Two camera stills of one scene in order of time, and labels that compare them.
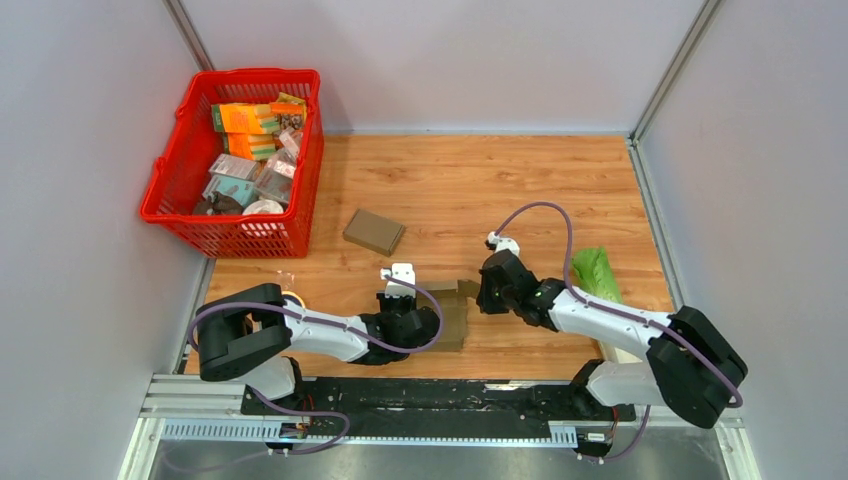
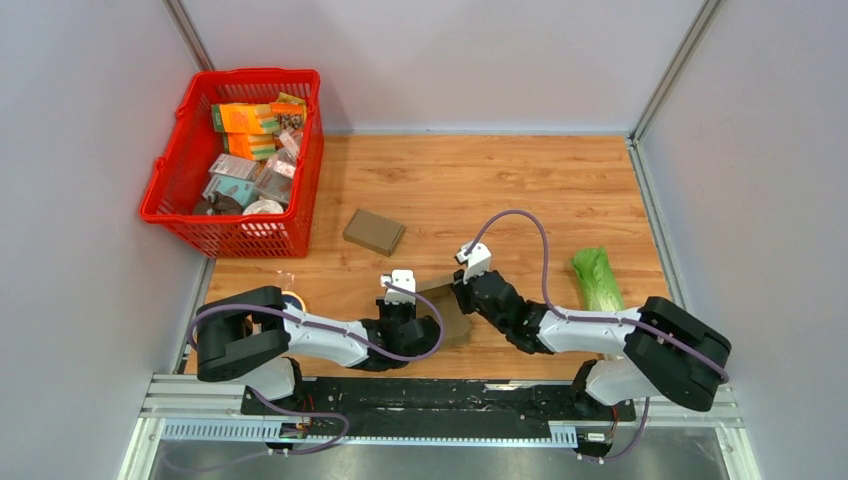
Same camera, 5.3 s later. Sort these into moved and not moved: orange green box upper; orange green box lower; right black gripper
Moved: right black gripper
Not moved: orange green box lower; orange green box upper
